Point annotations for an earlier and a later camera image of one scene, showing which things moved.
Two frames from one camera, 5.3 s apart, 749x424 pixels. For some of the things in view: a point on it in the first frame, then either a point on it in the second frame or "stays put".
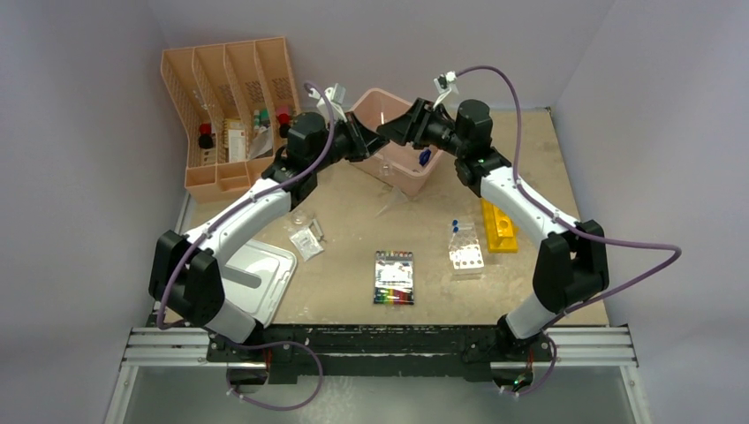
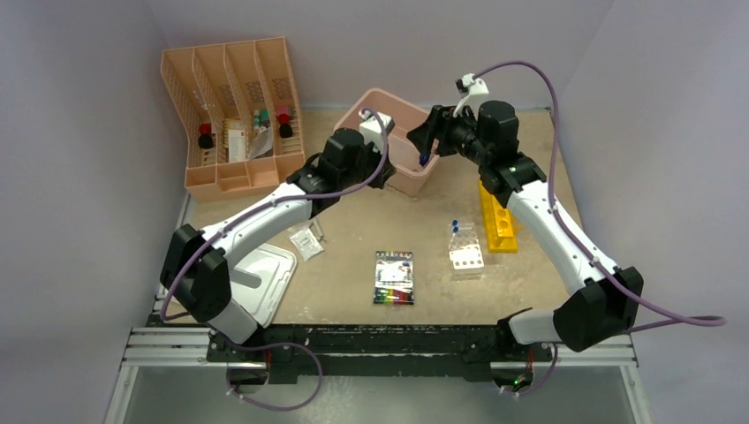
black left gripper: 364,143 → 387,170
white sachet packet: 306,244 stays put
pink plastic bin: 404,168 stays put
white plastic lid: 257,276 stays put
